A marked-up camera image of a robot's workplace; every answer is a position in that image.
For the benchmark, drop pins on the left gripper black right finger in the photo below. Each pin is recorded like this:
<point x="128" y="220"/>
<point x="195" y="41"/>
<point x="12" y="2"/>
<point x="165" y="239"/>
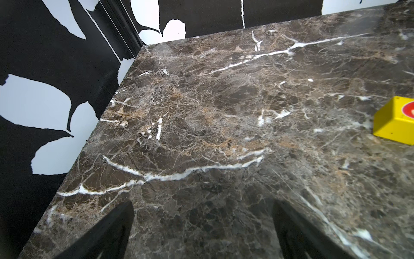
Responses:
<point x="300" y="239"/>

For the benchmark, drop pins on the small yellow cube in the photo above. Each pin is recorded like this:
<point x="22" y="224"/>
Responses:
<point x="395" y="120"/>

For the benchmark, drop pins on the left gripper left finger pair black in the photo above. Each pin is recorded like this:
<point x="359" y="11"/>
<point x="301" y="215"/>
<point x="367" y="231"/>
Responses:
<point x="108" y="239"/>

